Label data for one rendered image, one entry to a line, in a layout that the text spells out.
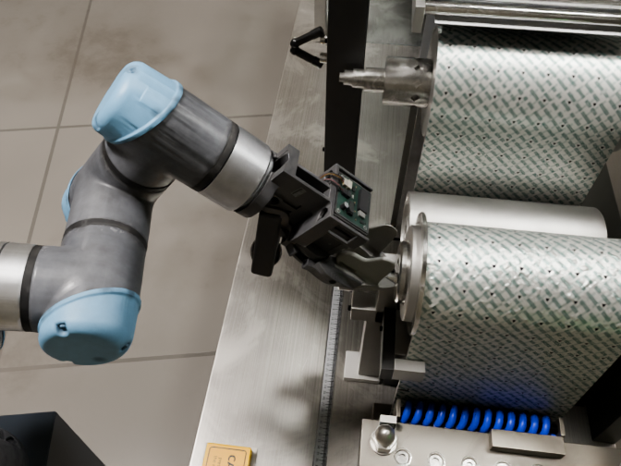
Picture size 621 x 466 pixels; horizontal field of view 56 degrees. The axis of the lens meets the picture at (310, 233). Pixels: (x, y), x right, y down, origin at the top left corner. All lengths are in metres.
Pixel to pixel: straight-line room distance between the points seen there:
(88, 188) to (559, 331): 0.51
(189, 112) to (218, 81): 2.50
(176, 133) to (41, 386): 1.72
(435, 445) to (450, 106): 0.45
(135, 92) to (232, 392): 0.62
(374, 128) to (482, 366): 0.76
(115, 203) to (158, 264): 1.75
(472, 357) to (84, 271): 0.47
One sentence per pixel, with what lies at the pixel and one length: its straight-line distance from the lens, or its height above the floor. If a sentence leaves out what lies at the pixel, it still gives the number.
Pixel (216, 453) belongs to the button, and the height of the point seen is 0.92.
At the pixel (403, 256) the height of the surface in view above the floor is 1.29.
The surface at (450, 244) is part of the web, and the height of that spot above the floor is 1.31.
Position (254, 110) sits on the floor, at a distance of 2.84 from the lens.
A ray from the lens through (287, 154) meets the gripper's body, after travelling 0.56.
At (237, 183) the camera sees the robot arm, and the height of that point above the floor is 1.44.
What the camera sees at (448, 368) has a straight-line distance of 0.79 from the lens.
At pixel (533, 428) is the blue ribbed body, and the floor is 1.04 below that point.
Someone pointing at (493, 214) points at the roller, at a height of 1.24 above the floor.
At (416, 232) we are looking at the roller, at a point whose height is 1.30.
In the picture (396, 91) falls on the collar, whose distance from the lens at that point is 0.79.
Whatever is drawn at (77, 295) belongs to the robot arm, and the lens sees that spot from 0.51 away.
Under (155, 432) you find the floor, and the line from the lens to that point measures 2.00.
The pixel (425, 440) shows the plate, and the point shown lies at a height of 1.03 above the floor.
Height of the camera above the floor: 1.83
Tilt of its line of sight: 52 degrees down
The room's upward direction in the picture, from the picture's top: straight up
